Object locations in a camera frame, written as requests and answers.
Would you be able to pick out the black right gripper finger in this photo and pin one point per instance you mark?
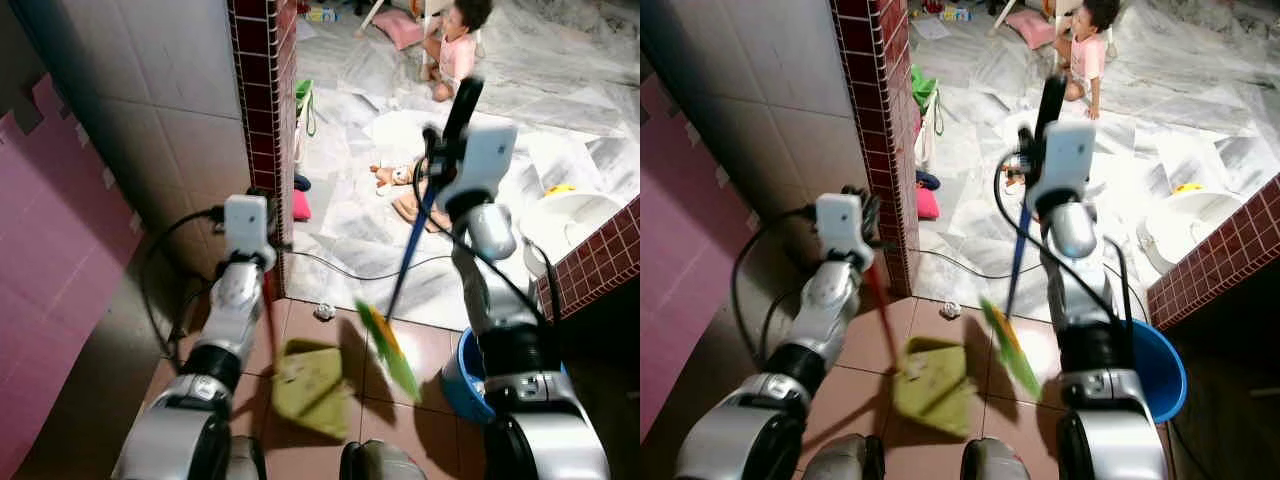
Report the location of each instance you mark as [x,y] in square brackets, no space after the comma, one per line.
[1050,100]
[463,105]

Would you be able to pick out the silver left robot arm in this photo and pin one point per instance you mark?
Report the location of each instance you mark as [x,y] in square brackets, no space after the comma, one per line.
[825,310]
[222,320]

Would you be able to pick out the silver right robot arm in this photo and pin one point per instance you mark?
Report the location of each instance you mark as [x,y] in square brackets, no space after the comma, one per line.
[530,400]
[1100,410]

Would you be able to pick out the pink cloth item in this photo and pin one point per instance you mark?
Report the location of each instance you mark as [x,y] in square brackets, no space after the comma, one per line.
[300,205]
[926,203]

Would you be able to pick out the child in pink shirt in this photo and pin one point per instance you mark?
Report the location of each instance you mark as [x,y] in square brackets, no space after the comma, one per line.
[458,55]
[1088,55]

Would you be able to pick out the small doll toy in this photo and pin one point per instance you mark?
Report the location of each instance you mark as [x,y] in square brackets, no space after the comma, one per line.
[392,176]

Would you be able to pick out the peach flip-flop sandal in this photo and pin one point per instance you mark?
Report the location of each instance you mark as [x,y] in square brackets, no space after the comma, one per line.
[412,208]

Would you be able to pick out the pink pillow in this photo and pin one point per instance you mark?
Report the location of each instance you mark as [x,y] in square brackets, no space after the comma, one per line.
[1030,28]
[400,28]

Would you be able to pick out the white chair leg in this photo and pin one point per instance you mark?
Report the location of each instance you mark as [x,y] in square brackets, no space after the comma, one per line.
[370,18]
[1003,16]

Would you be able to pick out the small yellow toy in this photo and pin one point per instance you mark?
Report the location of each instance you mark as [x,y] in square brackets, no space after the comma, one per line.
[560,189]
[1188,188]

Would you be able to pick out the green bag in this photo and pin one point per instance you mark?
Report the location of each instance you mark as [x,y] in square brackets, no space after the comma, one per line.
[922,92]
[303,100]

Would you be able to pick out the white plastic potty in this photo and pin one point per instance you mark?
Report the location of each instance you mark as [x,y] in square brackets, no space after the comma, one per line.
[1190,225]
[570,225]

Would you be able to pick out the pink foam mat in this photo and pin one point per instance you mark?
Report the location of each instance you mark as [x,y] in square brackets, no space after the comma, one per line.
[55,280]
[685,260]

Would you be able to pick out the blue plastic bucket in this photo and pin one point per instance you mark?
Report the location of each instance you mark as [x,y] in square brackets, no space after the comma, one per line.
[1160,370]
[462,385]

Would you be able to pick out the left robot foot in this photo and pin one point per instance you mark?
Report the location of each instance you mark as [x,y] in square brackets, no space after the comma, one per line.
[245,460]
[845,458]

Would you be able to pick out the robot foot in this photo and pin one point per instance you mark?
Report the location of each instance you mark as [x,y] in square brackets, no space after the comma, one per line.
[245,460]
[845,458]
[995,460]
[380,462]

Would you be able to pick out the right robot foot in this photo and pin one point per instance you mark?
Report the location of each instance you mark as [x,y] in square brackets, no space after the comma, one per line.
[995,460]
[380,462]

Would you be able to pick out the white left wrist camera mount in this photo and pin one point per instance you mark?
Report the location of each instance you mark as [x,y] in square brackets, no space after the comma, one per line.
[245,225]
[838,225]

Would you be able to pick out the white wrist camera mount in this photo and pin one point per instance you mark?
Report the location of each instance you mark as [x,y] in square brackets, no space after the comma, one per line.
[485,160]
[245,225]
[838,225]
[1063,160]

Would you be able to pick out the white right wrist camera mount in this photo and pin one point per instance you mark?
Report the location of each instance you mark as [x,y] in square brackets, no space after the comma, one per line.
[1063,160]
[485,160]

